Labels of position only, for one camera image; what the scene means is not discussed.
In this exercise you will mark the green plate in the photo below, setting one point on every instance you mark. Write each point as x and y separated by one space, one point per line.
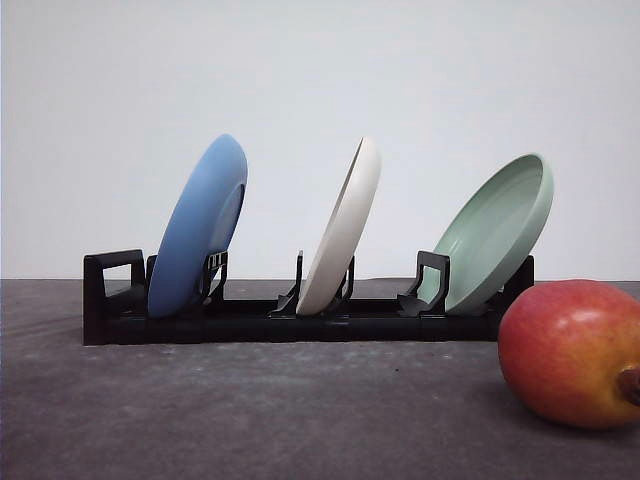
492 237

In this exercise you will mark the black dish rack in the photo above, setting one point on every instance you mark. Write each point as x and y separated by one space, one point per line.
117 309

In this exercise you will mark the blue plate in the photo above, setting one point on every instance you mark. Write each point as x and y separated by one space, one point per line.
203 218

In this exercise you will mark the white plate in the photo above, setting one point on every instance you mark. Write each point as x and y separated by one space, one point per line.
323 281

